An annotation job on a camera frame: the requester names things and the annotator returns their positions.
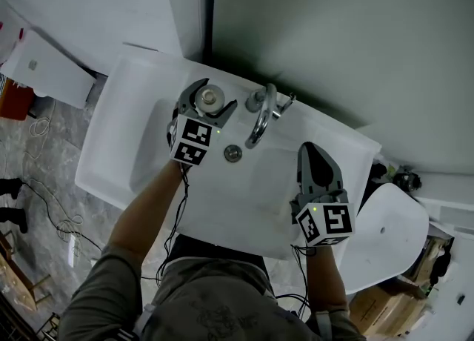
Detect wooden furniture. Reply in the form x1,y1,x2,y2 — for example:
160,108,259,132
0,230,53,313

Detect person's grey t-shirt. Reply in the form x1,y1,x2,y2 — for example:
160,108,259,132
58,246,367,341

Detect white shoulder strap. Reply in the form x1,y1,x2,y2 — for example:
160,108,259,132
138,304,156,335
314,309,334,341

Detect white floor cable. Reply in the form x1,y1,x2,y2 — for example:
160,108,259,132
28,115,53,161

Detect chrome faucet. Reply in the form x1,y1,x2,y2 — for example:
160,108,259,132
244,82,297,150

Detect white ceramic sink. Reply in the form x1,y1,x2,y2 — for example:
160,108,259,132
73,52,382,261

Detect person's left forearm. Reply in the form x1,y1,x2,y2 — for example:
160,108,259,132
107,159,192,281

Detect person's dark trousers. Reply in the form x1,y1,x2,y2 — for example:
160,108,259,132
172,234,266,270

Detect large white wall panel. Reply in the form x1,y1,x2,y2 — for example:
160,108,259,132
210,0,474,176

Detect black wire rack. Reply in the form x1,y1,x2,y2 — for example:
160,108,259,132
0,291,62,341

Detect chrome sink drain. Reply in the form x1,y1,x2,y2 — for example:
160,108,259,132
223,144,244,164

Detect orange box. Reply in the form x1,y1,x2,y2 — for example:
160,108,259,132
0,79,36,122

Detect black pipe fitting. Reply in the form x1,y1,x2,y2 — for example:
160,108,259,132
392,169,423,193

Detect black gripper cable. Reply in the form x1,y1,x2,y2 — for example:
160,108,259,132
155,163,192,288
290,245,316,320

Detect black floor cable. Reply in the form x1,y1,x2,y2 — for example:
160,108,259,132
21,179,104,255

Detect person's right forearm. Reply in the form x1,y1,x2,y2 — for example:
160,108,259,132
304,245,350,313

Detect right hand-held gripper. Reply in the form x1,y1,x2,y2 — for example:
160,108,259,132
290,142,356,248

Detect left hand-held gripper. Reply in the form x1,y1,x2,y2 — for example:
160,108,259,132
166,78,238,167

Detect round metal can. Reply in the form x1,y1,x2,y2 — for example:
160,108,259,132
195,85,227,116

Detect cardboard box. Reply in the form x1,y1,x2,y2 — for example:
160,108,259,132
349,279,430,337

